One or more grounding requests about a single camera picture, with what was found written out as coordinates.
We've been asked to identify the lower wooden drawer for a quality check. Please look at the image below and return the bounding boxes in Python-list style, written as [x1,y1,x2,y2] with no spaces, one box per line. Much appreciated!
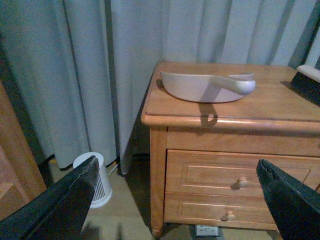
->
[164,193,278,230]

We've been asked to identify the upper wooden drawer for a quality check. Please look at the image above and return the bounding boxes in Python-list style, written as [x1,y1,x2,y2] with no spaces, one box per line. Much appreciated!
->
[165,150,320,197]

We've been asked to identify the white plastic dustpan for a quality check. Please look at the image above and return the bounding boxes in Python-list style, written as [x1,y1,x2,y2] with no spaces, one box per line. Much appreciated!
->
[161,72,256,103]

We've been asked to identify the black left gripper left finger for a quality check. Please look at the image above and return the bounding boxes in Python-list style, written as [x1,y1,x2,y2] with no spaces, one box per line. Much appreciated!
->
[0,155,99,240]

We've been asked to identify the wooden drawer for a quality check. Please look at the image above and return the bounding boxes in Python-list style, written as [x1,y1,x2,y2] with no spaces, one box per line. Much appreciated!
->
[165,150,320,197]
[164,193,278,230]

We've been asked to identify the white power strip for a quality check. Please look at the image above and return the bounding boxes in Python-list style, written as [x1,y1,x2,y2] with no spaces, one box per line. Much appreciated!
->
[195,225,220,237]

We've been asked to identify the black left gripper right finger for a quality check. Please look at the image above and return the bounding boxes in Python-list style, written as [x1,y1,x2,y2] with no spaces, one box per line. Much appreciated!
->
[256,159,320,240]

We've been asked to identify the small white air purifier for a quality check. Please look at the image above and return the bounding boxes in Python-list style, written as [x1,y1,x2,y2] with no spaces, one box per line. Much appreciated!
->
[72,152,113,209]

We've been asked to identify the lower round drawer knob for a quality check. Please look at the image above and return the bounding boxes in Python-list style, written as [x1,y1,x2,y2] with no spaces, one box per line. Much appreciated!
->
[226,210,236,221]

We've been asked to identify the wooden nightstand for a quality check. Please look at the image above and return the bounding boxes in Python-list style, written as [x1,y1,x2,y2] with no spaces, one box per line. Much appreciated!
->
[141,62,320,238]

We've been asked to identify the upper round drawer knob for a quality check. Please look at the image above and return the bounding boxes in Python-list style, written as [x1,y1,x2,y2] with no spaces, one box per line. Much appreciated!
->
[236,176,249,189]

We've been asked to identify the wooden furniture on left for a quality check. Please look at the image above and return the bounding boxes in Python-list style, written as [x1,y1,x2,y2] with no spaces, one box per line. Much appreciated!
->
[0,84,47,220]

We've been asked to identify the light grey curtain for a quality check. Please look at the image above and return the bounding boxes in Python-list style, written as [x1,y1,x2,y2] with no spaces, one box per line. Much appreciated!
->
[0,0,320,174]

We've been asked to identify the round drawer knob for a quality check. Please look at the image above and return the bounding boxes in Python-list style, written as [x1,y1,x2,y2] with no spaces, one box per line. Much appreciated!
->
[236,176,249,189]
[226,210,236,221]

